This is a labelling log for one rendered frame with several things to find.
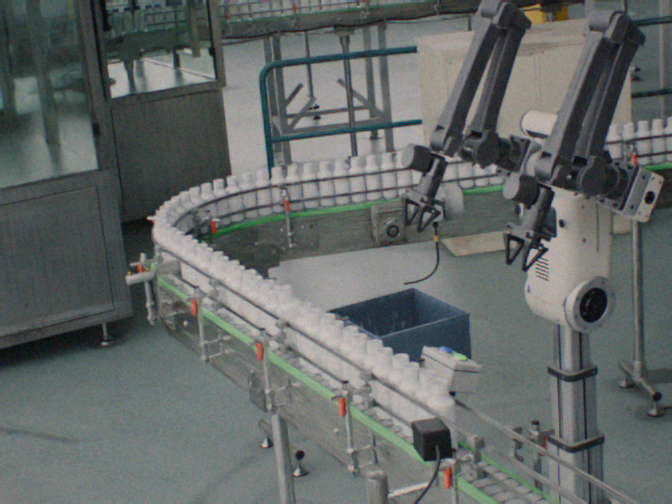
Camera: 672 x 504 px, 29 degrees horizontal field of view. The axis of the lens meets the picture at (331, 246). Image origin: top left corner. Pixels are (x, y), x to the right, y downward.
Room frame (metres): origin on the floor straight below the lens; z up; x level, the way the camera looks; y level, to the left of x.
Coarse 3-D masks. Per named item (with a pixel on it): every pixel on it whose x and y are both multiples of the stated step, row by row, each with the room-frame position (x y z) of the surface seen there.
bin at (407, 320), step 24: (336, 312) 3.77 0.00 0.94; (360, 312) 3.80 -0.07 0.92; (384, 312) 3.84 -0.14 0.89; (408, 312) 3.88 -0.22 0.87; (432, 312) 3.80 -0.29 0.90; (456, 312) 3.67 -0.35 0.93; (384, 336) 3.49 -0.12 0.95; (408, 336) 3.53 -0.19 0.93; (432, 336) 3.56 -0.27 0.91; (456, 336) 3.60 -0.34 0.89
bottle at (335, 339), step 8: (336, 320) 3.06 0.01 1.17; (336, 328) 3.03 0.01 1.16; (336, 336) 3.03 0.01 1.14; (328, 344) 3.03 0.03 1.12; (336, 344) 3.02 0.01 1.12; (328, 352) 3.03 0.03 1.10; (328, 360) 3.03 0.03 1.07; (336, 360) 3.02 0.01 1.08; (336, 368) 3.02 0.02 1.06; (336, 384) 3.02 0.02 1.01
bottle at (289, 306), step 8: (280, 288) 3.26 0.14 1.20; (288, 288) 3.25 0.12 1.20; (280, 296) 3.24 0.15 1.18; (288, 296) 3.23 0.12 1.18; (280, 304) 3.25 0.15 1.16; (288, 304) 3.23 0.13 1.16; (296, 304) 3.23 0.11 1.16; (288, 312) 3.23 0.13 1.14; (296, 312) 3.23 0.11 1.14; (288, 320) 3.23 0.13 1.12; (288, 328) 3.25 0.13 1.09; (296, 336) 3.24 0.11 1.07; (296, 344) 3.25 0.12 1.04
